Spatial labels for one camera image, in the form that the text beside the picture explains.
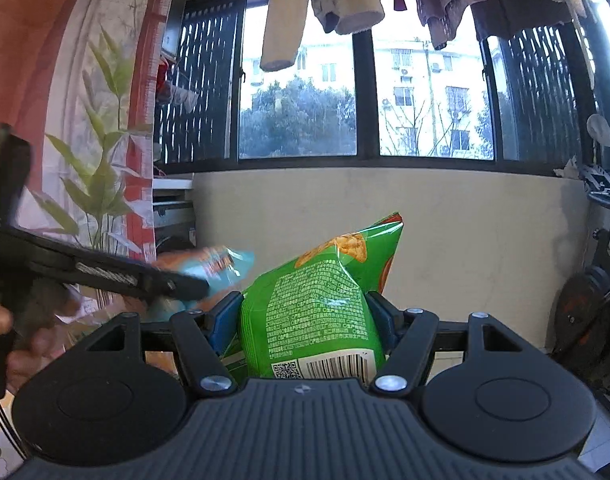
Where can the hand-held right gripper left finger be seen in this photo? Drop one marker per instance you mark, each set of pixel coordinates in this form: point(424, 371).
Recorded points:
point(226, 321)

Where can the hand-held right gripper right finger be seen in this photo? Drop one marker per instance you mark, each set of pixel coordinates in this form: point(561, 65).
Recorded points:
point(383, 318)

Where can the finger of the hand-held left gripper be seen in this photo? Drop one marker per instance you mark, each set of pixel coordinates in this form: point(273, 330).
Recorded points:
point(135, 275)

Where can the blue and orange snack packet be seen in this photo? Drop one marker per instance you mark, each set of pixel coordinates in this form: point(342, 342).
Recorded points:
point(220, 263)

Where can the green chip bag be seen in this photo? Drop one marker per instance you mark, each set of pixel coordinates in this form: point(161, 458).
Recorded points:
point(315, 310)

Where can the person's left hand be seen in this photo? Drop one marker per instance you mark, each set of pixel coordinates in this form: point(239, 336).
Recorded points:
point(35, 355)

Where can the white appliance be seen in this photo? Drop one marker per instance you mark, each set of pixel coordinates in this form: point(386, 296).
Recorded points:
point(172, 200)

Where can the bamboo print curtain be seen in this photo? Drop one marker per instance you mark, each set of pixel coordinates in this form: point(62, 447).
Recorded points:
point(85, 110)

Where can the black exercise bike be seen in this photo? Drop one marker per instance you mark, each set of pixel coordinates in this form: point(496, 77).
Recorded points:
point(585, 310)

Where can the checkered floral tablecloth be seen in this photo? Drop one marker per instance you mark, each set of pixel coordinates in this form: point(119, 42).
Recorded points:
point(0, 450)

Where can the white hanging pouch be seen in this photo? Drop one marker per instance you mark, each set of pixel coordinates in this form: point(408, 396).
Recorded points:
point(600, 130)

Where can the cream hanging garment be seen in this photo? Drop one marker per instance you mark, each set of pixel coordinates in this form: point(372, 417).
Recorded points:
point(285, 20)

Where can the pink hanging garment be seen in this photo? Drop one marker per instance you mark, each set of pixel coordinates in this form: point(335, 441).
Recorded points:
point(450, 0)

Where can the dark hanging garment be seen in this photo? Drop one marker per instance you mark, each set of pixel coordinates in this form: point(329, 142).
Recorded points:
point(525, 5)

